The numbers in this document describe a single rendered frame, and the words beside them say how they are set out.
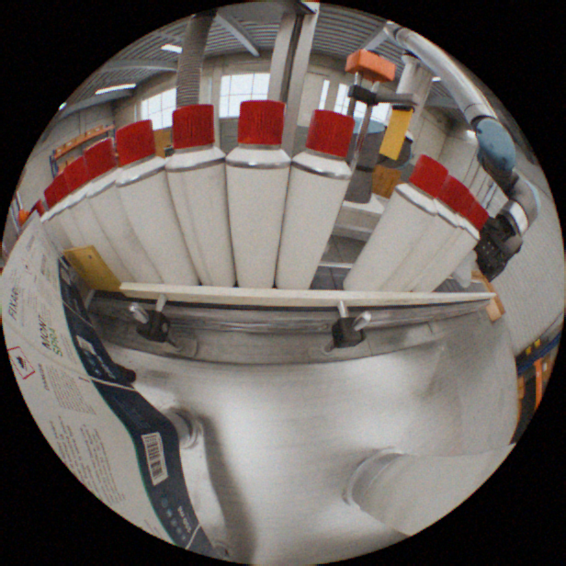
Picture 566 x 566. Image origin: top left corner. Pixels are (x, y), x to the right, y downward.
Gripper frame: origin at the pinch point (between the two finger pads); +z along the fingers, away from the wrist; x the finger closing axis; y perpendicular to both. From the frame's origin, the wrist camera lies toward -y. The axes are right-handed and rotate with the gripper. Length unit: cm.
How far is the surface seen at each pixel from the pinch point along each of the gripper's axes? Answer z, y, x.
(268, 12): -12, -12, -50
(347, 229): 9.2, -2.9, -21.2
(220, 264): 19.1, 2.3, -33.4
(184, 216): 15.0, 2.7, -38.5
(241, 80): -73, -568, -206
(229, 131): 89, -562, -140
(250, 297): 19.3, 5.0, -29.3
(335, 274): 15.7, -1.9, -16.3
